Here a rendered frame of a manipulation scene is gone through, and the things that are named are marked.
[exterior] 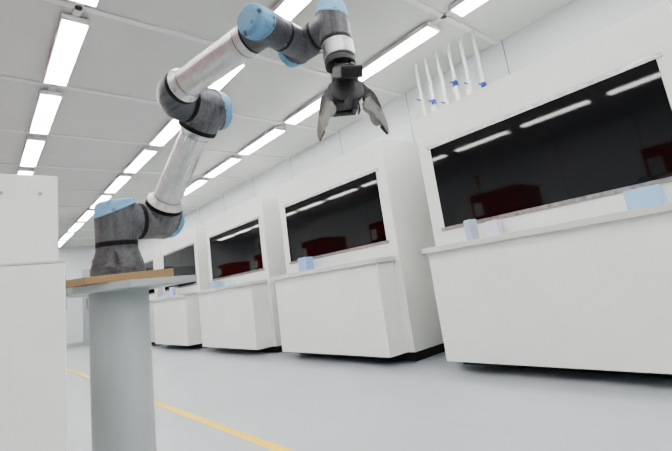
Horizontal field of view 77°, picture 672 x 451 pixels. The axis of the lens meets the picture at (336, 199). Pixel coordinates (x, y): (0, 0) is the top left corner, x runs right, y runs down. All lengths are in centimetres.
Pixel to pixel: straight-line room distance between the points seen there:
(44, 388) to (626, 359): 260
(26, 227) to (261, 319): 484
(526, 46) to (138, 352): 390
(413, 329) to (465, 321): 75
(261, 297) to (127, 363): 422
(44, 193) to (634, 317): 260
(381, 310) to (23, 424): 320
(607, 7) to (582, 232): 206
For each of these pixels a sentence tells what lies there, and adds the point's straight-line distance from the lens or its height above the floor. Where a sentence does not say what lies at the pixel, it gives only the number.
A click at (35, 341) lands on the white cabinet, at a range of 71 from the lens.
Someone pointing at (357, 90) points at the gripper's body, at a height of 114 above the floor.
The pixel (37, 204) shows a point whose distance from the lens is 79.
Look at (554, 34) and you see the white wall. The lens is 431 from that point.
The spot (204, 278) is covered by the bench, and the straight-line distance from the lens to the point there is 751.
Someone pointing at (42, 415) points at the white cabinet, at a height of 62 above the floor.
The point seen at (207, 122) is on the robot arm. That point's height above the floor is 125.
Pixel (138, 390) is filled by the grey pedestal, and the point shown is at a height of 52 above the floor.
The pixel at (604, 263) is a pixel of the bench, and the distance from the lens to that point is 276.
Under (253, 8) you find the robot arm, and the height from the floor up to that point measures 133.
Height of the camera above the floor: 74
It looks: 11 degrees up
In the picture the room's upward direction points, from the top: 8 degrees counter-clockwise
